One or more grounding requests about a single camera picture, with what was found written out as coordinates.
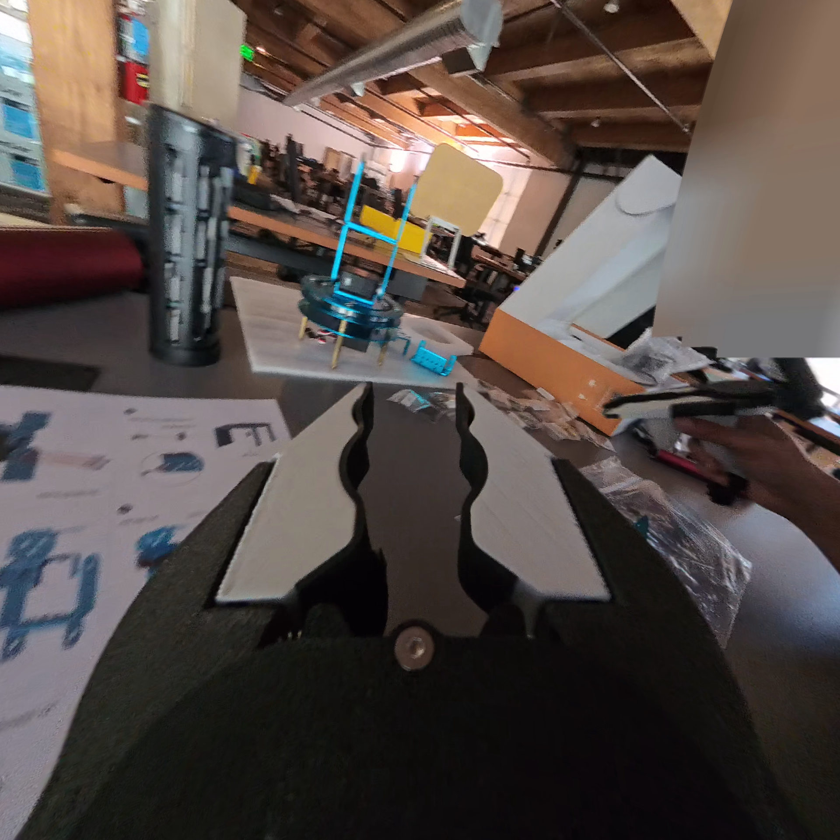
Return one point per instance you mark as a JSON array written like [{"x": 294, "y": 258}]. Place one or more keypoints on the person's right forearm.
[{"x": 817, "y": 531}]

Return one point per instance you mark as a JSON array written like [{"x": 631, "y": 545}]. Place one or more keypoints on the small blue bracket frame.
[{"x": 433, "y": 361}]

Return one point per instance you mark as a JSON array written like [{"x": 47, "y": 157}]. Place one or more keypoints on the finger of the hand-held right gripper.
[
  {"x": 649, "y": 401},
  {"x": 722, "y": 405}
]

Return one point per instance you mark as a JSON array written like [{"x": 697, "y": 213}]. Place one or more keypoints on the white foam sheet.
[{"x": 275, "y": 334}]

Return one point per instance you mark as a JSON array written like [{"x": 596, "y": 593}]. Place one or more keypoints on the wooden edged table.
[{"x": 295, "y": 226}]

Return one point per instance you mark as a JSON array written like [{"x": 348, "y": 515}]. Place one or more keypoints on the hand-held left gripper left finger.
[{"x": 295, "y": 525}]

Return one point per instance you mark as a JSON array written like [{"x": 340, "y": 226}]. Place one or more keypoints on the person's right hand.
[{"x": 768, "y": 459}]

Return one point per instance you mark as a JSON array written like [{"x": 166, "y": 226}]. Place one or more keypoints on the open instruction manual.
[{"x": 79, "y": 512}]

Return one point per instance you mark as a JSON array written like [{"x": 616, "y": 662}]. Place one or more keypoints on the silver ventilation duct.
[{"x": 394, "y": 49}]

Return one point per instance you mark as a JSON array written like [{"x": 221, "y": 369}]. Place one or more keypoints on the orange white cardboard box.
[{"x": 544, "y": 354}]

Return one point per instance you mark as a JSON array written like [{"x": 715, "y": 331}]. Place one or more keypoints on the yellow box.
[{"x": 387, "y": 226}]

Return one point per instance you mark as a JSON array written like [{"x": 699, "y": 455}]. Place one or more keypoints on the pile of small screw bags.
[{"x": 544, "y": 413}]

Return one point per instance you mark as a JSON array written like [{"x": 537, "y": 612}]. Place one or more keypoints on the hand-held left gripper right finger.
[{"x": 531, "y": 525}]

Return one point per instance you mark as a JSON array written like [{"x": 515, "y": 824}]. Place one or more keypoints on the red metal tube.
[{"x": 65, "y": 262}]

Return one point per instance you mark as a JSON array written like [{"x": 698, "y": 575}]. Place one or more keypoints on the bubble wrap bundle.
[{"x": 663, "y": 361}]

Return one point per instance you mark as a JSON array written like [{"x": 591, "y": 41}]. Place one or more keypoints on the large clear plastic bag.
[{"x": 689, "y": 544}]

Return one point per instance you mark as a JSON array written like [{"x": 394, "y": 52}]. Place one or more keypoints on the blue robot arm base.
[{"x": 348, "y": 308}]

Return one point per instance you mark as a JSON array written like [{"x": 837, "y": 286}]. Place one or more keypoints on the black cylinder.
[{"x": 190, "y": 229}]

